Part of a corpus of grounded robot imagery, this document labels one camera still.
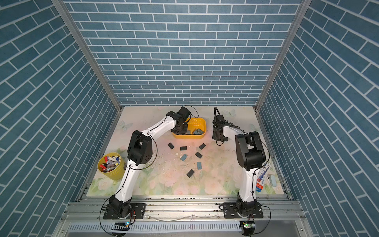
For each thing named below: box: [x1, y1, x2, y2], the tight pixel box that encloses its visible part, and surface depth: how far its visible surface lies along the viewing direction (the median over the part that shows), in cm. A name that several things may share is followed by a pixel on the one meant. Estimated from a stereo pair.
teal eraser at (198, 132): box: [192, 128, 204, 135], surface depth 106 cm
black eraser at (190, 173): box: [186, 169, 195, 178], surface depth 88 cm
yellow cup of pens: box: [97, 152, 126, 181], surface depth 79 cm
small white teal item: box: [266, 174, 277, 188], surface depth 84 cm
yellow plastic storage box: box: [171, 117, 207, 140], surface depth 104 cm
